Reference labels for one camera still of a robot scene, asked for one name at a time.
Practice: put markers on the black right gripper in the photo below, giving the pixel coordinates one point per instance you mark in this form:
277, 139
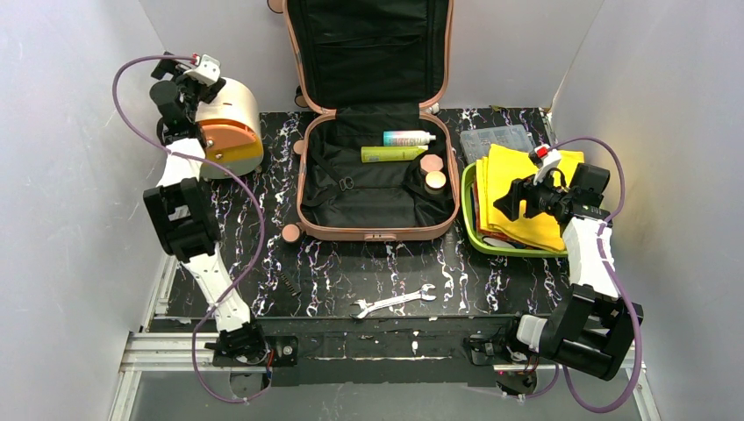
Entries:
521, 197

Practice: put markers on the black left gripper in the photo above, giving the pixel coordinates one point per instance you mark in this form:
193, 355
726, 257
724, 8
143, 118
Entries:
165, 71

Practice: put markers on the white printed garment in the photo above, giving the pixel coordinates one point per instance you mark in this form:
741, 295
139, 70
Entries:
500, 243

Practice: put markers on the yellow snack packet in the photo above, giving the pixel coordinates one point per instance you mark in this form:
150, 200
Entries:
504, 183

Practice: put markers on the green plastic tray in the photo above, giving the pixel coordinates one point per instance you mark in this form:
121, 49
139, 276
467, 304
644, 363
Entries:
468, 209

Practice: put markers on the cream cylindrical drum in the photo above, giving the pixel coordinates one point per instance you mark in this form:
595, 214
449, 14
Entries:
232, 132

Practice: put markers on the pink hard-shell suitcase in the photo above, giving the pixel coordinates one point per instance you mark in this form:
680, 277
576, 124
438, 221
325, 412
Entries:
366, 68

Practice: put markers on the red snack packet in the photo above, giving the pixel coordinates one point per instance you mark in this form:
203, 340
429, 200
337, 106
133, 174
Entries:
481, 223

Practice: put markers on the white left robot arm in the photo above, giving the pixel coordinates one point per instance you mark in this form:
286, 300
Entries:
187, 228

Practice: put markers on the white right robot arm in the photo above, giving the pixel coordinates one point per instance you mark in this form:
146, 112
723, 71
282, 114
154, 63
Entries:
591, 329

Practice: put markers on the silver open-end wrench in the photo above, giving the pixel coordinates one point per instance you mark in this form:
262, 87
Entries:
423, 294

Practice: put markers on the clear plastic screw box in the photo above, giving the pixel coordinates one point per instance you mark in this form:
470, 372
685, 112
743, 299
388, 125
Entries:
475, 144

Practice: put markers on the round copper compact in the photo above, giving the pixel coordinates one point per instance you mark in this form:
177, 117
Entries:
435, 183

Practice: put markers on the round pink compact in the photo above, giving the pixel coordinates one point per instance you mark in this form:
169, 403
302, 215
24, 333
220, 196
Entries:
429, 163

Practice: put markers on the teal pink tube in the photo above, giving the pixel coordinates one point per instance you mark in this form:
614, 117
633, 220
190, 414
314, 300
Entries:
408, 138

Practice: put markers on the black spring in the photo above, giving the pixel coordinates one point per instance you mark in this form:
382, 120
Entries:
291, 285

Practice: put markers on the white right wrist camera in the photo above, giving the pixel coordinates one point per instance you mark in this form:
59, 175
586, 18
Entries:
545, 159

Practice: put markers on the aluminium frame rail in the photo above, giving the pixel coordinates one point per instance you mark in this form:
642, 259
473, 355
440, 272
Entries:
169, 346

